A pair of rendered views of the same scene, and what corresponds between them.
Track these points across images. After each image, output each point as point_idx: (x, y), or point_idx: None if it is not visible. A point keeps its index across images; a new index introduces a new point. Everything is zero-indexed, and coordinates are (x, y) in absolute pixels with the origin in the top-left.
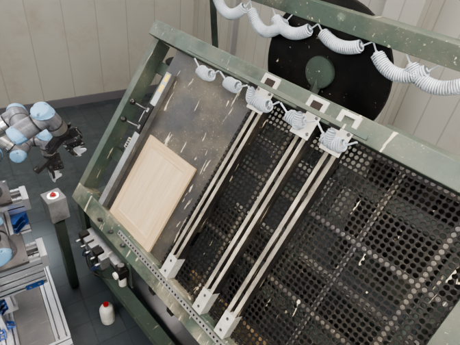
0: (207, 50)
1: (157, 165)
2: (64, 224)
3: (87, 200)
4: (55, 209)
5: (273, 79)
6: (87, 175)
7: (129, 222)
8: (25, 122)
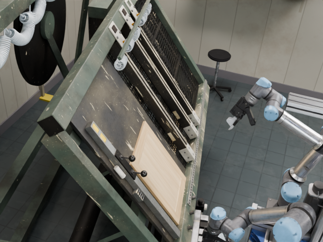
0: (91, 64)
1: (147, 159)
2: None
3: None
4: None
5: (112, 25)
6: None
7: (179, 197)
8: (274, 90)
